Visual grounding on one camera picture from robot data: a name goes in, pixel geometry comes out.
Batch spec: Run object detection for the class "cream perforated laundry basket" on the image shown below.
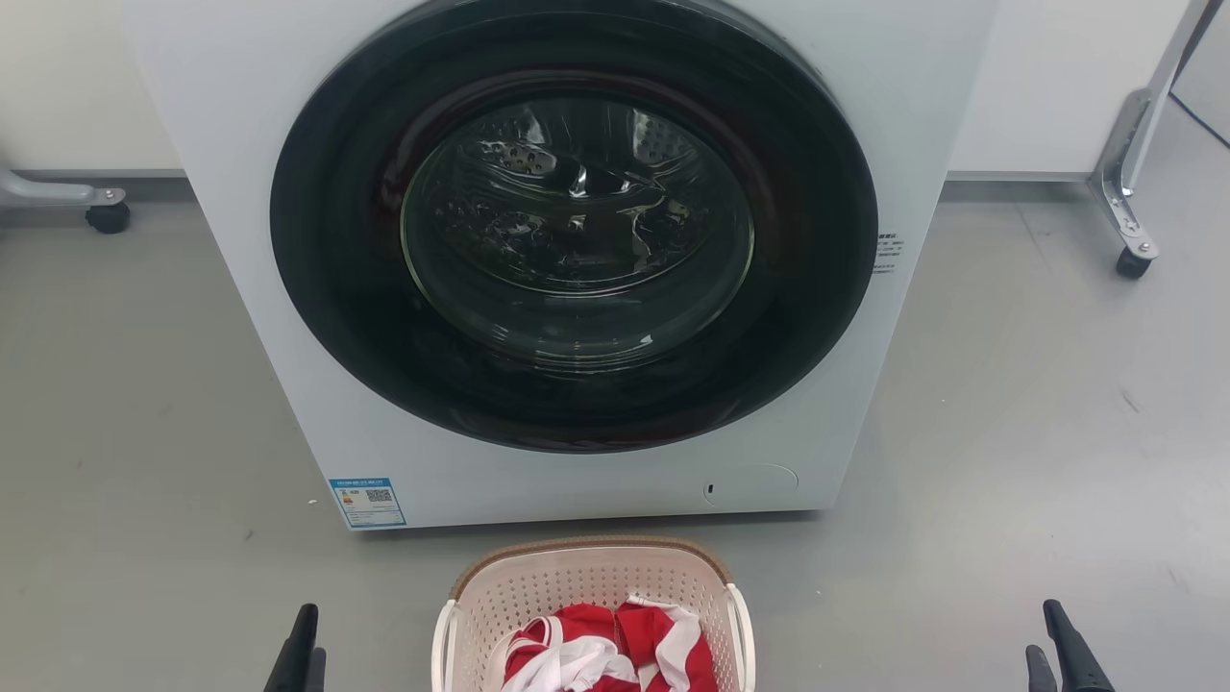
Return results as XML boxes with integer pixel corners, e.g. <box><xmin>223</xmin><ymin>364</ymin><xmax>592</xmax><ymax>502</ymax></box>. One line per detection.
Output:
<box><xmin>431</xmin><ymin>536</ymin><xmax>757</xmax><ymax>692</ymax></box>

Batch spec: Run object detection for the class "silver metal frame leg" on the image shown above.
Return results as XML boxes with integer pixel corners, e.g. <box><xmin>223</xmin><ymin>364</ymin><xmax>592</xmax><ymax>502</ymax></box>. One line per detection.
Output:
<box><xmin>1088</xmin><ymin>0</ymin><xmax>1226</xmax><ymax>260</ymax></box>

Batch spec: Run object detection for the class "black round washer door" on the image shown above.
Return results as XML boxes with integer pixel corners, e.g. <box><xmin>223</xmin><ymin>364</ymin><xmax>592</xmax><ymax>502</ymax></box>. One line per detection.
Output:
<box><xmin>270</xmin><ymin>0</ymin><xmax>879</xmax><ymax>454</ymax></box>

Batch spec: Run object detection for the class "round white filter cover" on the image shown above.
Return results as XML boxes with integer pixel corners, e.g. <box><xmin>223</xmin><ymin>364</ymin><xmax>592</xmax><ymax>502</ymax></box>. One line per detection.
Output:
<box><xmin>701</xmin><ymin>463</ymin><xmax>800</xmax><ymax>508</ymax></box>

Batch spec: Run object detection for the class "white front-load washing machine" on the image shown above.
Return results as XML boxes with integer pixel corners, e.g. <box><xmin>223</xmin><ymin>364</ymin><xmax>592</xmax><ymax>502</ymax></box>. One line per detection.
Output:
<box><xmin>123</xmin><ymin>0</ymin><xmax>1000</xmax><ymax>531</ymax></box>

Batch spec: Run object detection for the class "red and white clothing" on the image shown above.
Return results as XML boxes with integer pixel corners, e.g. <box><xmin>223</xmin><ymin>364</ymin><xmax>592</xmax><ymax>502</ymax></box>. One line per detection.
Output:
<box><xmin>483</xmin><ymin>596</ymin><xmax>720</xmax><ymax>692</ymax></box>

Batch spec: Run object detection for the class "grey metal frame leg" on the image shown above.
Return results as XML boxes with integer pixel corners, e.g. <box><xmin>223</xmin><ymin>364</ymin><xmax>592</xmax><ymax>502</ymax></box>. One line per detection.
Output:
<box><xmin>0</xmin><ymin>168</ymin><xmax>128</xmax><ymax>210</ymax></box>

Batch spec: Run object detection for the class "blue energy label sticker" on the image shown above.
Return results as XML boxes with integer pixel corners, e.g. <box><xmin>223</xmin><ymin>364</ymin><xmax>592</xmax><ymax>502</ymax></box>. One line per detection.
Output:
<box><xmin>329</xmin><ymin>478</ymin><xmax>407</xmax><ymax>530</ymax></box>

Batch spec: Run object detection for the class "thin black floor cable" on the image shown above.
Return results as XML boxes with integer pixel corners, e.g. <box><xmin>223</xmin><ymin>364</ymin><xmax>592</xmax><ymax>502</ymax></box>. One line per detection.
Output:
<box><xmin>1169</xmin><ymin>91</ymin><xmax>1230</xmax><ymax>150</ymax></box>

